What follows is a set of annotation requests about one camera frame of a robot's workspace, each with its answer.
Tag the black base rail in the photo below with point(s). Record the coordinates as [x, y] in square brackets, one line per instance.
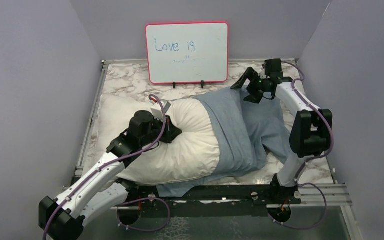
[208, 201]

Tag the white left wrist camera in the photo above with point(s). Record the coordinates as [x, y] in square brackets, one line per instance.
[160, 109]

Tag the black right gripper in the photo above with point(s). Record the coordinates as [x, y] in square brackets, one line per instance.
[253, 97]

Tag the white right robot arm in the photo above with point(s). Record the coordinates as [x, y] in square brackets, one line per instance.
[311, 136]

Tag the blue pillowcase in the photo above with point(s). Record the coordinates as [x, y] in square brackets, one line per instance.
[246, 133]

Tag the red framed whiteboard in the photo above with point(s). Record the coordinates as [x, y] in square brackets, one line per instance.
[187, 52]

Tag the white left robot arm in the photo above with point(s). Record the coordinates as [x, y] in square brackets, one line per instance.
[66, 216]

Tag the white pillow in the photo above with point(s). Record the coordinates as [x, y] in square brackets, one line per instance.
[192, 155]

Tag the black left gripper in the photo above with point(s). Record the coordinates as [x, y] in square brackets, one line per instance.
[171, 131]

